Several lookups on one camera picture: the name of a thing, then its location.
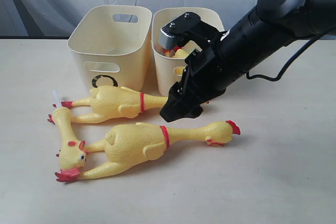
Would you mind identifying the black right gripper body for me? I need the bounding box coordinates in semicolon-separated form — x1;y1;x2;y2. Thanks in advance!
169;22;230;105

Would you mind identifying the headless yellow rubber chicken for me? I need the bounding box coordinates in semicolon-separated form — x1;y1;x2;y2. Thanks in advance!
163;46;190;76

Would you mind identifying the large yellow rubber chicken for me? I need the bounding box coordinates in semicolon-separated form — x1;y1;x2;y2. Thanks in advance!
55;120;242;183

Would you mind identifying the yellow rubber chicken red collar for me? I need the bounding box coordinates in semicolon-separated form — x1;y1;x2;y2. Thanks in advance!
61;86;168;124

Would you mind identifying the broken chicken head with squeaker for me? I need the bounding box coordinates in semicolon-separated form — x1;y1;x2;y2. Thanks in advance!
48;90;88;183

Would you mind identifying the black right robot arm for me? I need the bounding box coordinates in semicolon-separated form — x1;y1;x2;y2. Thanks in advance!
159;0;335;122

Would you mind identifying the cream bin black X mark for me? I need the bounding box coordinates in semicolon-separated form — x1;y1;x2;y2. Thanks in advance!
152;7;224;97

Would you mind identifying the cream bin black O mark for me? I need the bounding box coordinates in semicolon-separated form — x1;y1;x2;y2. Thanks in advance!
68;5;152;91

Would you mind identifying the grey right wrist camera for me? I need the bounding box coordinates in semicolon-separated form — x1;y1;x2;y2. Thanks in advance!
159;12;203;51

